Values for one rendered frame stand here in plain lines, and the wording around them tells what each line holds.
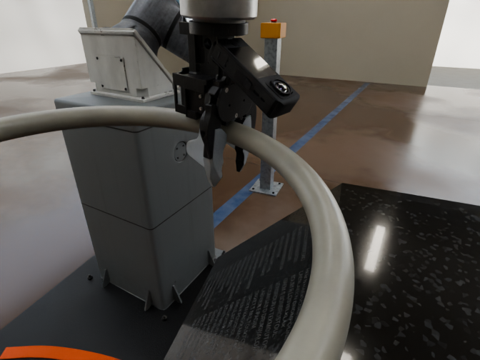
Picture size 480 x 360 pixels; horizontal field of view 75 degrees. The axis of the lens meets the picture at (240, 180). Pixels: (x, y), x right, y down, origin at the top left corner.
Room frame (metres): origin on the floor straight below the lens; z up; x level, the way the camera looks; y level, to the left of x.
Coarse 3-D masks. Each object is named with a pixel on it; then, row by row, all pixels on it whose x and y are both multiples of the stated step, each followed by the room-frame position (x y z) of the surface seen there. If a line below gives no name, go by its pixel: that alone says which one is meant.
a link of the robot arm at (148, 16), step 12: (144, 0) 1.25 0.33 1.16; (156, 0) 1.26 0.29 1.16; (168, 0) 1.28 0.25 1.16; (132, 12) 1.21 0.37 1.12; (144, 12) 1.21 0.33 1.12; (156, 12) 1.23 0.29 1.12; (168, 12) 1.25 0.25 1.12; (156, 24) 1.22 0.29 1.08; (168, 24) 1.23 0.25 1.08; (168, 36) 1.24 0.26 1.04
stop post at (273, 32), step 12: (264, 24) 1.98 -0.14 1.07; (276, 24) 1.95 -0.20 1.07; (264, 36) 1.98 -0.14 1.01; (276, 36) 1.95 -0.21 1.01; (264, 48) 2.00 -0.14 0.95; (276, 48) 1.97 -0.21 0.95; (264, 60) 2.00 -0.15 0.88; (276, 60) 1.97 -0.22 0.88; (276, 72) 1.98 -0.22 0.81; (264, 120) 1.99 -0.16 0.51; (276, 120) 2.04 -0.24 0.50; (264, 132) 1.99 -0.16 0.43; (264, 168) 1.99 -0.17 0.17; (264, 180) 1.99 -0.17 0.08; (264, 192) 1.93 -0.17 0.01; (276, 192) 1.93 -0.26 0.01
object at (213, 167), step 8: (200, 136) 0.41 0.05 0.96; (216, 136) 0.38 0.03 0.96; (224, 136) 0.40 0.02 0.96; (192, 144) 0.41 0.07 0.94; (200, 144) 0.41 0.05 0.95; (216, 144) 0.39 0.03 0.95; (224, 144) 0.40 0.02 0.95; (192, 152) 0.41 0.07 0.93; (200, 152) 0.40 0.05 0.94; (216, 152) 0.39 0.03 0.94; (200, 160) 0.40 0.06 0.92; (208, 160) 0.38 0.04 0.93; (216, 160) 0.39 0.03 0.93; (208, 168) 0.39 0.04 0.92; (216, 168) 0.39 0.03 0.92; (208, 176) 0.39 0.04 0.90; (216, 176) 0.39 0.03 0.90; (216, 184) 0.40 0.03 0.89
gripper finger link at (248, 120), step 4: (248, 116) 0.44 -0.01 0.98; (232, 120) 0.45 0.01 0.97; (236, 120) 0.44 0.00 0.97; (240, 120) 0.43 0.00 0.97; (244, 120) 0.43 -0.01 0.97; (248, 120) 0.44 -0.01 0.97; (244, 124) 0.43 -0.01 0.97; (248, 124) 0.44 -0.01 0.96; (228, 144) 0.47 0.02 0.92; (232, 144) 0.46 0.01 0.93; (236, 148) 0.44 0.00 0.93; (240, 148) 0.43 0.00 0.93; (236, 152) 0.44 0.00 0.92; (240, 152) 0.44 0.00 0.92; (244, 152) 0.44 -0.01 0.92; (248, 152) 0.44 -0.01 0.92; (236, 156) 0.44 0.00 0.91; (240, 156) 0.44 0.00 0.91; (244, 156) 0.44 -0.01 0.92; (236, 160) 0.44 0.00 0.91; (240, 160) 0.44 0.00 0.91; (244, 160) 0.44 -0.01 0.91; (236, 164) 0.44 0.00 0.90; (240, 164) 0.44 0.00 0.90; (244, 164) 0.44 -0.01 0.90; (236, 168) 0.45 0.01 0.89; (240, 168) 0.44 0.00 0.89
